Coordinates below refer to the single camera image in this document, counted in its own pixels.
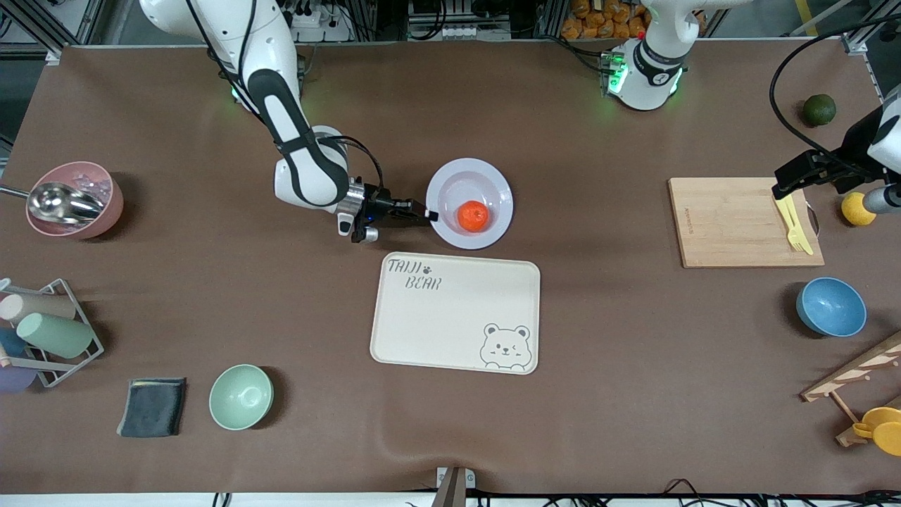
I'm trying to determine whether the beige plastic cup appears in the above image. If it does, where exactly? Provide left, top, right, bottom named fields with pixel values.
left=0, top=292, right=77, bottom=325

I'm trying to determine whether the yellow lemon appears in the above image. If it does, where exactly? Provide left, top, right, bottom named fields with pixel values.
left=842, top=192, right=875, bottom=227

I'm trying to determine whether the wooden drying rack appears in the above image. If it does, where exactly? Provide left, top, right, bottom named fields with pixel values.
left=801, top=331, right=901, bottom=448

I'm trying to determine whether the dark grey folded cloth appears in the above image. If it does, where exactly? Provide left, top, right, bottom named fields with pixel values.
left=117, top=378, right=187, bottom=438

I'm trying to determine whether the mint green bowl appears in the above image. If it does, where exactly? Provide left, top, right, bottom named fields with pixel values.
left=209, top=364, right=274, bottom=431

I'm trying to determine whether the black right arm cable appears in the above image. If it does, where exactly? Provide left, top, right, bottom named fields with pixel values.
left=187, top=0, right=385, bottom=192

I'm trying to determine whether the metal scoop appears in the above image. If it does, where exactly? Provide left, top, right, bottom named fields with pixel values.
left=0, top=182, right=106, bottom=226

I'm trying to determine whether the blue bowl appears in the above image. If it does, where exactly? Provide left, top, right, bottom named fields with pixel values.
left=796, top=277, right=868, bottom=338

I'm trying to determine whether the white power strip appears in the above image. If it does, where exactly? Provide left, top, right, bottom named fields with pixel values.
left=287, top=0, right=353, bottom=43

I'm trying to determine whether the wooden cutting board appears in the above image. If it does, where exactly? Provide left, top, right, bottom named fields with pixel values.
left=668, top=177, right=825, bottom=269

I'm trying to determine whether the lavender white plate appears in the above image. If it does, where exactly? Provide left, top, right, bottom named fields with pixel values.
left=426, top=158, right=514, bottom=250

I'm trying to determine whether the yellow plastic fork and knife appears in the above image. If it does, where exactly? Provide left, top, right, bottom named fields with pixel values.
left=783, top=194, right=814, bottom=256

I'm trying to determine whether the pink bowl with ice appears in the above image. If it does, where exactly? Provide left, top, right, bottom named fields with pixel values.
left=27, top=162, right=125, bottom=240

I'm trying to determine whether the purple plastic cup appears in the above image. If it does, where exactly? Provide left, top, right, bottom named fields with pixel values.
left=0, top=366, right=37, bottom=393

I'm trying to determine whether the metal table bracket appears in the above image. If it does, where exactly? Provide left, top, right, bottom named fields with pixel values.
left=435, top=466, right=477, bottom=507

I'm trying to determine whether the yellow plastic fork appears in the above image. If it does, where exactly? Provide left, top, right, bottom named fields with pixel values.
left=773, top=194, right=807, bottom=253

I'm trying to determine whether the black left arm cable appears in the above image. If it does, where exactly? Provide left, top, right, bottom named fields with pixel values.
left=769, top=14, right=901, bottom=166

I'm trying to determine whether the cream tray with bear print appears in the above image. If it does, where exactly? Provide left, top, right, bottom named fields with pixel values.
left=370, top=251, right=541, bottom=375

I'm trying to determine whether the white wire cup rack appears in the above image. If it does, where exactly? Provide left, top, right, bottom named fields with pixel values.
left=0, top=278, right=105, bottom=388

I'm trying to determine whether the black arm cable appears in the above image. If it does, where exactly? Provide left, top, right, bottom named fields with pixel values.
left=187, top=0, right=385, bottom=192
left=769, top=14, right=901, bottom=166

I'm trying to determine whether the black cable bundle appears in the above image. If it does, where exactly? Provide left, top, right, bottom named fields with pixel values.
left=662, top=479, right=901, bottom=507

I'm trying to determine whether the crate of orange fruits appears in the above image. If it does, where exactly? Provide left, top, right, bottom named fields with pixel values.
left=561, top=0, right=648, bottom=41

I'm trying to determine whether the orange mandarin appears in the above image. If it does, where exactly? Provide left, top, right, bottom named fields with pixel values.
left=458, top=201, right=490, bottom=233

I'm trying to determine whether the aluminium frame profile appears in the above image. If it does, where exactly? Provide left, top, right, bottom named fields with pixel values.
left=843, top=0, right=901, bottom=56
left=0, top=0, right=106, bottom=64

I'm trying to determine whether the green plastic cup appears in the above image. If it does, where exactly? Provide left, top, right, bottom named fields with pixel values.
left=17, top=312, right=94, bottom=358

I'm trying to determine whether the dark green lime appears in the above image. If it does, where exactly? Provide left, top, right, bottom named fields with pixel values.
left=802, top=94, right=838, bottom=129

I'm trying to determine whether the yellow cup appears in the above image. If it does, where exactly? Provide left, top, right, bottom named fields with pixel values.
left=853, top=407, right=901, bottom=457

